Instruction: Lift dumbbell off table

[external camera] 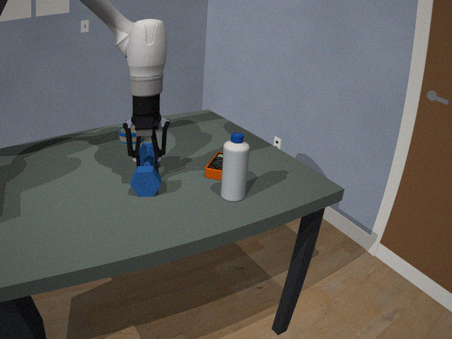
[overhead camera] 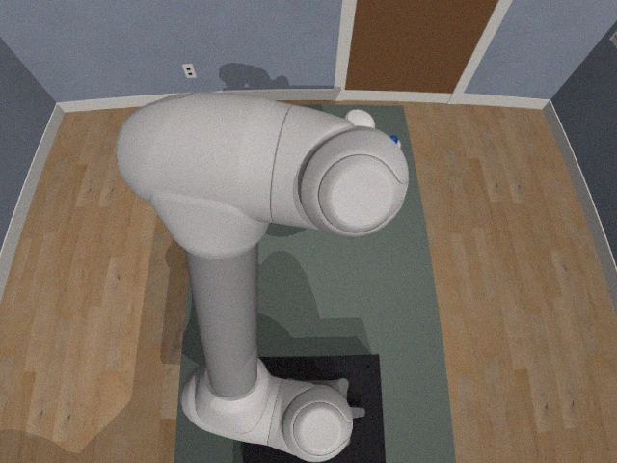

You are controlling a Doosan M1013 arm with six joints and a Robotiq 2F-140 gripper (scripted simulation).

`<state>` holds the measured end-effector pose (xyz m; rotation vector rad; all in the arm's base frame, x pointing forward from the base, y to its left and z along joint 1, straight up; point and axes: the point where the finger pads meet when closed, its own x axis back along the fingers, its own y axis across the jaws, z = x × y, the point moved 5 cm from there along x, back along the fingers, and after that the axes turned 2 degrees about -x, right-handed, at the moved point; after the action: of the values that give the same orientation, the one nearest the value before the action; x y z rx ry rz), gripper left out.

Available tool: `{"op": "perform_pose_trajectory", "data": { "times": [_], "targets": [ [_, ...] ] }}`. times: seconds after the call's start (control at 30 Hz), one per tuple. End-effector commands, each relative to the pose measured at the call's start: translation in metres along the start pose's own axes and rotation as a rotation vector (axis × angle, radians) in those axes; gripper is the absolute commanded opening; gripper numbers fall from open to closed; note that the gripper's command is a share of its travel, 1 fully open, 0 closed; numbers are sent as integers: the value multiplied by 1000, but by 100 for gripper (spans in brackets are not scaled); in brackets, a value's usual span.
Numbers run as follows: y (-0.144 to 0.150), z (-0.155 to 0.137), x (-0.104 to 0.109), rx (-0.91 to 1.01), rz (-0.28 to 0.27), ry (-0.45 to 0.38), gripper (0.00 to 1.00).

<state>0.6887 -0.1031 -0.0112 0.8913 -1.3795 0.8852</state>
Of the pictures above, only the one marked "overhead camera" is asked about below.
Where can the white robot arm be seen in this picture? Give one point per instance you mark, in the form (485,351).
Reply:
(216,166)

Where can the white bottle with blue cap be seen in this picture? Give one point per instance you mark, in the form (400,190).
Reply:
(395,138)

